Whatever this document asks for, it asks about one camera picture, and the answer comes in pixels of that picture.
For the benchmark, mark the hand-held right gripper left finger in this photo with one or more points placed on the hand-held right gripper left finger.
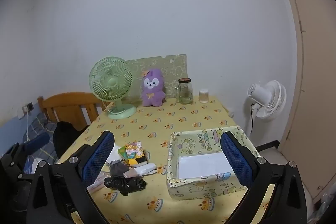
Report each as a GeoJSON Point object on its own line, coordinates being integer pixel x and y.
{"type": "Point", "coordinates": [98, 158]}

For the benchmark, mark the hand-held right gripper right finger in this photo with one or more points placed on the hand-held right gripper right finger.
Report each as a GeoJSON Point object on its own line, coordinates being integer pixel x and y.
{"type": "Point", "coordinates": [236, 158]}

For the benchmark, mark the white towel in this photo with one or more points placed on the white towel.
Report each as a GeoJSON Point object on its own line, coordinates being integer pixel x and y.
{"type": "Point", "coordinates": [113, 153]}

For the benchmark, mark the grey cloth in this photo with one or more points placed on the grey cloth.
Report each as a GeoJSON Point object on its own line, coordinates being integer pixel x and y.
{"type": "Point", "coordinates": [118, 167]}

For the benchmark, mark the green snack box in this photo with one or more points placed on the green snack box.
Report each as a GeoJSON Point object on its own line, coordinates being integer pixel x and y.
{"type": "Point", "coordinates": [122, 153]}

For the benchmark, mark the brown and yellow snack packet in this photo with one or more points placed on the brown and yellow snack packet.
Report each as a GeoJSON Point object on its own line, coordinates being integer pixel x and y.
{"type": "Point", "coordinates": [135, 151]}

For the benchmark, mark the black plastic bag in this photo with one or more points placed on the black plastic bag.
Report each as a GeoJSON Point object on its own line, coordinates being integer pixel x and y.
{"type": "Point", "coordinates": [126, 184]}

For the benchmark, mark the cartoon printed storage box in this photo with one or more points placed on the cartoon printed storage box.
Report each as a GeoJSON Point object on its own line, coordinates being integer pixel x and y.
{"type": "Point", "coordinates": [194, 184]}

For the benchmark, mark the pink packet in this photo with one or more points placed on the pink packet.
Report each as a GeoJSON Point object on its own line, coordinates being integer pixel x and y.
{"type": "Point", "coordinates": [95, 183]}

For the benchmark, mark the white paper sheet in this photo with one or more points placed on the white paper sheet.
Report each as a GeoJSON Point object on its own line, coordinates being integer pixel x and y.
{"type": "Point", "coordinates": [202, 163]}

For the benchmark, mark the black garment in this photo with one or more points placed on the black garment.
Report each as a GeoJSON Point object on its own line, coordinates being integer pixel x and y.
{"type": "Point", "coordinates": [65, 137]}

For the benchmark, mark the blue pillow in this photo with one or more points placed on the blue pillow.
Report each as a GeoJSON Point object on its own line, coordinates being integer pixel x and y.
{"type": "Point", "coordinates": [36, 142]}

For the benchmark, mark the white standing fan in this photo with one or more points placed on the white standing fan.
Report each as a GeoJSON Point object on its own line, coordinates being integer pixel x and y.
{"type": "Point", "coordinates": [267, 100]}

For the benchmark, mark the wooden bed headboard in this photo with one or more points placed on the wooden bed headboard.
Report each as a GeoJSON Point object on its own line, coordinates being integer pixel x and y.
{"type": "Point", "coordinates": [65, 100]}

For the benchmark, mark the yellow printed tablecloth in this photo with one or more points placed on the yellow printed tablecloth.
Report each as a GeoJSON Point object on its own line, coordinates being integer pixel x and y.
{"type": "Point", "coordinates": [157, 121]}

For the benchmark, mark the plaid bedding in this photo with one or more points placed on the plaid bedding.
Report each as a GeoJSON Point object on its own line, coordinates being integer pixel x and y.
{"type": "Point", "coordinates": [39, 121]}

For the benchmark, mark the cotton swab container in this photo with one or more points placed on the cotton swab container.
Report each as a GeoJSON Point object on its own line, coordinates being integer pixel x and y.
{"type": "Point", "coordinates": [204, 96]}

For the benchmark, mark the green desk fan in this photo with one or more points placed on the green desk fan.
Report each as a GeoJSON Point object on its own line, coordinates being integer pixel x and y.
{"type": "Point", "coordinates": [111, 81]}

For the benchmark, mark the glass jar with dark lid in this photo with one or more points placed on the glass jar with dark lid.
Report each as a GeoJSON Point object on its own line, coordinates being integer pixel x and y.
{"type": "Point", "coordinates": [185, 92]}

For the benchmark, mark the purple plush toy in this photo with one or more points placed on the purple plush toy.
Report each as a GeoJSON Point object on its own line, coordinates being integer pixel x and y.
{"type": "Point", "coordinates": [153, 85]}

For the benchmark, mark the patterned cushion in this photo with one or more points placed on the patterned cushion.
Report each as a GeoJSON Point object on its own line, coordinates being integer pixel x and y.
{"type": "Point", "coordinates": [170, 66]}

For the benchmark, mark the beige door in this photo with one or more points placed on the beige door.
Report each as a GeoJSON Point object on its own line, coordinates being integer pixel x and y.
{"type": "Point", "coordinates": [315, 56]}

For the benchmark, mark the wall socket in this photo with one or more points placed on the wall socket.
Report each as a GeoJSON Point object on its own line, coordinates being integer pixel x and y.
{"type": "Point", "coordinates": [28, 107]}

